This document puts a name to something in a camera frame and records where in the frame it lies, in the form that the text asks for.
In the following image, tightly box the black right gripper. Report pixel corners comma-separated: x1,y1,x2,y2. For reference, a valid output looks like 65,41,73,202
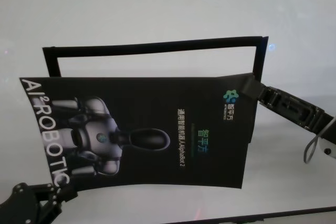
240,76,336,133

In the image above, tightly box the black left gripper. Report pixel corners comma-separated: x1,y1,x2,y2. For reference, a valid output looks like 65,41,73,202
0,182,80,224

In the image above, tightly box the black robot print poster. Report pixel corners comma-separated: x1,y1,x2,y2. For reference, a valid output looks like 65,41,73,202
18,72,257,189

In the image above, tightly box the grey looped wrist cable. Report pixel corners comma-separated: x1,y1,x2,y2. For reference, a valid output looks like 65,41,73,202
302,131,323,165

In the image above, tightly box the black tape frame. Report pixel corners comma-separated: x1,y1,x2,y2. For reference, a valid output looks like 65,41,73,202
41,35,269,82

